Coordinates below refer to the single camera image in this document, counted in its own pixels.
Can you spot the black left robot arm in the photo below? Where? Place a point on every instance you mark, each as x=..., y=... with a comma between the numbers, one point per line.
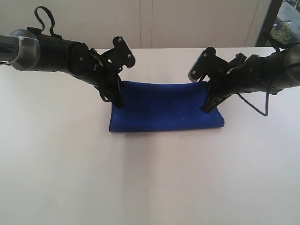
x=28, y=50

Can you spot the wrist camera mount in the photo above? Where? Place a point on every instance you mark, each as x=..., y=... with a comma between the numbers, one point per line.
x=120, y=55
x=208, y=63

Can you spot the blue towel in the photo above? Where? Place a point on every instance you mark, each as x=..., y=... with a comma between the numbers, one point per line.
x=163, y=107

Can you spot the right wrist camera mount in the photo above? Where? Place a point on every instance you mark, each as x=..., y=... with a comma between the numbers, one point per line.
x=208, y=63

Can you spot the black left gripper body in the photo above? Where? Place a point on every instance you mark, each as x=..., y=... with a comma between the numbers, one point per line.
x=95, y=70

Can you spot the black window frame post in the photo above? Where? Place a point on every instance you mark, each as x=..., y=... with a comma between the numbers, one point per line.
x=268, y=22

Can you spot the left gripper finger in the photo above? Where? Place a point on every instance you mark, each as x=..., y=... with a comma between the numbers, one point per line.
x=117, y=100
x=106, y=96

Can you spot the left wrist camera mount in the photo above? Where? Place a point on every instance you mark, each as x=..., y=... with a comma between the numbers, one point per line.
x=120, y=55

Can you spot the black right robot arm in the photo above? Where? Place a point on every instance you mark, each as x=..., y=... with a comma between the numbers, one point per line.
x=270, y=74

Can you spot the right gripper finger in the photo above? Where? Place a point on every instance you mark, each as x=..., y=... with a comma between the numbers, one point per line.
x=218, y=99
x=210, y=93

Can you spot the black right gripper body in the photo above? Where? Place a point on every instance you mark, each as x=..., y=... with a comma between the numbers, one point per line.
x=228, y=80

